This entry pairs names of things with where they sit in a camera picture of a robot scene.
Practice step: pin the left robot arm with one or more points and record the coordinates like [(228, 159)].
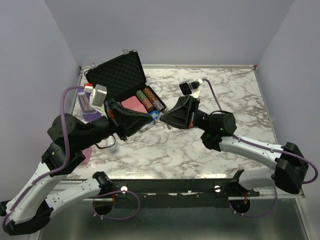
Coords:
[(34, 206)]

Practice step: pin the pink playing card deck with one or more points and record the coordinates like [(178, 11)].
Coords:
[(134, 104)]

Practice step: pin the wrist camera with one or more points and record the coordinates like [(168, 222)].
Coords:
[(97, 98), (190, 87)]

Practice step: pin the blue key tag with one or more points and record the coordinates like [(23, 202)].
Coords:
[(155, 115)]

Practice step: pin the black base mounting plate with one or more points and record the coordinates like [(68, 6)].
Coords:
[(176, 193)]

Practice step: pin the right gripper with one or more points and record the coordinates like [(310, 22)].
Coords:
[(179, 117)]

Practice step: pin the small grey ball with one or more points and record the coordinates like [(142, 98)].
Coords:
[(113, 149)]

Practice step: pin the pink box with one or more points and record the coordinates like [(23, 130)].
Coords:
[(87, 154)]

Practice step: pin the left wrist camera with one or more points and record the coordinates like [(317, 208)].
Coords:
[(97, 98)]

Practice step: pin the purple metronome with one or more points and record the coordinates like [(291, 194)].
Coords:
[(89, 114)]

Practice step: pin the black poker chip case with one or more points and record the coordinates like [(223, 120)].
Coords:
[(123, 78)]

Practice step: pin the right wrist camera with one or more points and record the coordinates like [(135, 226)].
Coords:
[(190, 87)]

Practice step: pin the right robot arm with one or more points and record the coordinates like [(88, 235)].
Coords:
[(284, 165)]

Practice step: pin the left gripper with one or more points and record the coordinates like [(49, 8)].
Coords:
[(134, 122)]

